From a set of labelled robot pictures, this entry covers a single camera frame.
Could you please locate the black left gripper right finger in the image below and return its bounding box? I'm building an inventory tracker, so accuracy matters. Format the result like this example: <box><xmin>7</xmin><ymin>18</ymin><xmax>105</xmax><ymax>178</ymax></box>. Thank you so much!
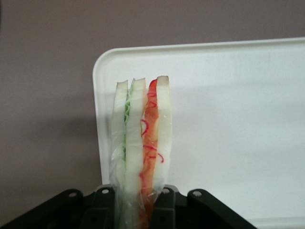
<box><xmin>152</xmin><ymin>187</ymin><xmax>260</xmax><ymax>229</ymax></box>

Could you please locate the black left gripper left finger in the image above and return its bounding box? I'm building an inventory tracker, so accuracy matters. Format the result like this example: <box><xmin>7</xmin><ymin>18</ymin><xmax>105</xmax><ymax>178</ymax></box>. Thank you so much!
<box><xmin>0</xmin><ymin>185</ymin><xmax>118</xmax><ymax>229</ymax></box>

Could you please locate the triangle sandwich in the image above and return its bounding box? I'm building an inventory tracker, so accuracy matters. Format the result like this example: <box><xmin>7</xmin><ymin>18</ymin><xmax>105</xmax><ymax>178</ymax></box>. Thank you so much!
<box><xmin>108</xmin><ymin>75</ymin><xmax>173</xmax><ymax>229</ymax></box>

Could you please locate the cream plastic tray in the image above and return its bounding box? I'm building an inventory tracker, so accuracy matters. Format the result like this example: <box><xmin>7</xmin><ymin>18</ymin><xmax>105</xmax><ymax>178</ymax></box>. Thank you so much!
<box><xmin>91</xmin><ymin>36</ymin><xmax>305</xmax><ymax>229</ymax></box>

